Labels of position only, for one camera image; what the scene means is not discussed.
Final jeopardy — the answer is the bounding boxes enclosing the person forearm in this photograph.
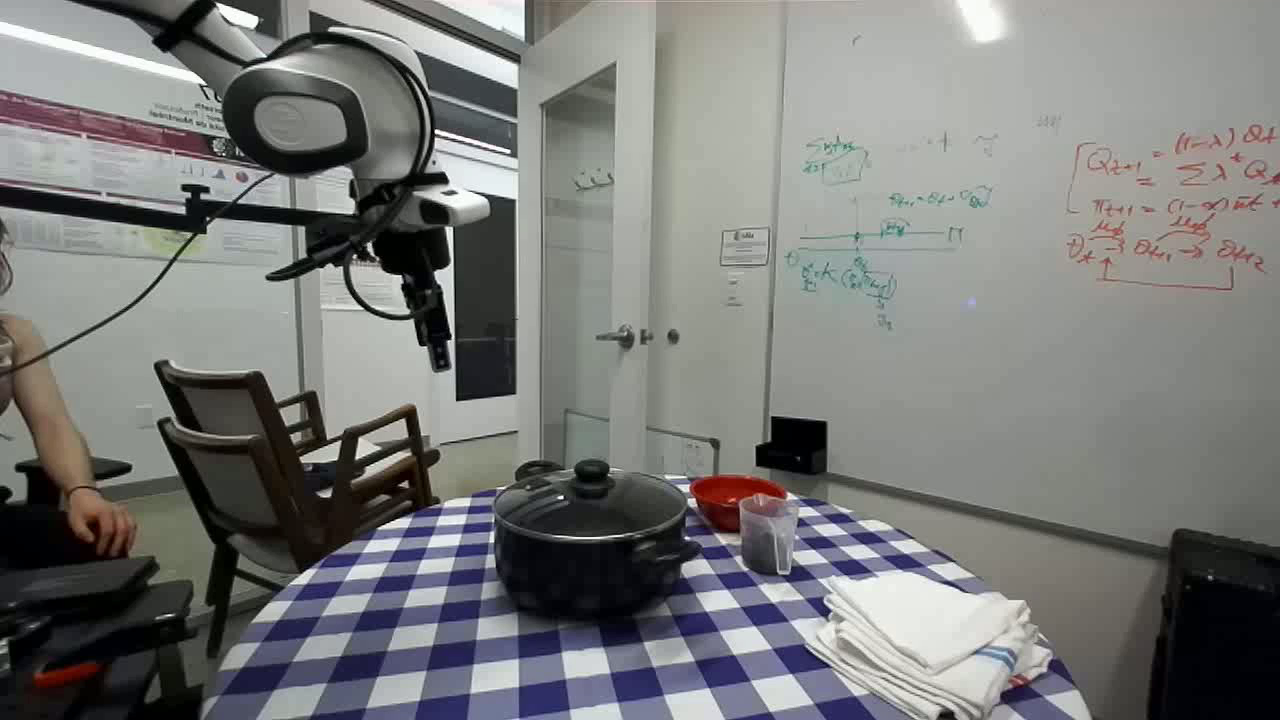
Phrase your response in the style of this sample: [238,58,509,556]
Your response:
[0,313,99,511]

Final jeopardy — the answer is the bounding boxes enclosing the blue white checkered tablecloth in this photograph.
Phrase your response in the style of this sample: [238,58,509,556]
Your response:
[197,476,1098,720]

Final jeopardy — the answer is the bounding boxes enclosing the black camera boom rod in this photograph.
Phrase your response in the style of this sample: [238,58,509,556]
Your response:
[0,181,368,240]

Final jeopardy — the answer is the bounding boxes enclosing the wall poster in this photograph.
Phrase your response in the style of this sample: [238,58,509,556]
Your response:
[0,89,299,258]

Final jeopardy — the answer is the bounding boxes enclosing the large black case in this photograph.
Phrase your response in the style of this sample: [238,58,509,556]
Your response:
[1149,523,1280,720]

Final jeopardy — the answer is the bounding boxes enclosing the whiteboard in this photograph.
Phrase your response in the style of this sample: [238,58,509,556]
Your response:
[770,0,1280,552]

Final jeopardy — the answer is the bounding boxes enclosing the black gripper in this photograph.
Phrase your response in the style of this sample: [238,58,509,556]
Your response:
[371,223,460,375]

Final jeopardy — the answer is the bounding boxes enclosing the small door sign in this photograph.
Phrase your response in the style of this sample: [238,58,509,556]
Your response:
[715,223,777,270]

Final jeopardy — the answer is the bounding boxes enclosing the black cable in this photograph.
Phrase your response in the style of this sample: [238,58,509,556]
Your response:
[0,169,275,379]

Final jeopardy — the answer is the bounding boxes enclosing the person in white shirt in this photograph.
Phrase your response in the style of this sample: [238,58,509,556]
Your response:
[0,215,85,573]

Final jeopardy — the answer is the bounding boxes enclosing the clear plastic cup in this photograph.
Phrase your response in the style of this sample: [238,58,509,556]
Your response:
[737,493,802,579]

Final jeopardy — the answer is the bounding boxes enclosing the black stool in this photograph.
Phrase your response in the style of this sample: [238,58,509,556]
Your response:
[14,454,135,511]

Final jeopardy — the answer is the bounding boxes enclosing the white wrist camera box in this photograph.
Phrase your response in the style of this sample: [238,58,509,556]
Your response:
[395,185,498,236]

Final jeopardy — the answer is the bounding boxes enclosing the white door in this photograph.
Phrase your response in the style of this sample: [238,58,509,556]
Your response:
[643,0,793,479]

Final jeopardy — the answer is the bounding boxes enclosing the wooden armchair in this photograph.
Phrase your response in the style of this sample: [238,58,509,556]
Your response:
[151,356,331,471]
[158,404,446,659]

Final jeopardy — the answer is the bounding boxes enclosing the red bowl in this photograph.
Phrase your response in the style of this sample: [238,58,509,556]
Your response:
[690,471,793,534]

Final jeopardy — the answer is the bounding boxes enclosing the folded white towel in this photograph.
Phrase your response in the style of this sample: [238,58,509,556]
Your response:
[804,568,1058,720]

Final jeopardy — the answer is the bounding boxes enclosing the glass pot lid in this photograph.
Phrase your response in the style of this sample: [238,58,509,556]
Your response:
[494,454,693,542]

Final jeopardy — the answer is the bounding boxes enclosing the person bare hand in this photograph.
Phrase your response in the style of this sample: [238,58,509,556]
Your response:
[59,485,143,562]

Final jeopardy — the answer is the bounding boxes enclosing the black cooking pot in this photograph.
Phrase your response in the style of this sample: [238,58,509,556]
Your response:
[494,460,704,618]

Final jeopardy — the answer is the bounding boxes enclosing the metal door handle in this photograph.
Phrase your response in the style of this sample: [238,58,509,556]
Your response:
[592,321,643,356]

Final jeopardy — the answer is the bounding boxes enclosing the orange handled black clamp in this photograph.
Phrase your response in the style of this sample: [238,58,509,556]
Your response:
[25,654,110,696]

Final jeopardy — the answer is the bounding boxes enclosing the small black box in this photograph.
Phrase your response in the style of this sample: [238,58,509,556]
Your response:
[753,411,831,479]

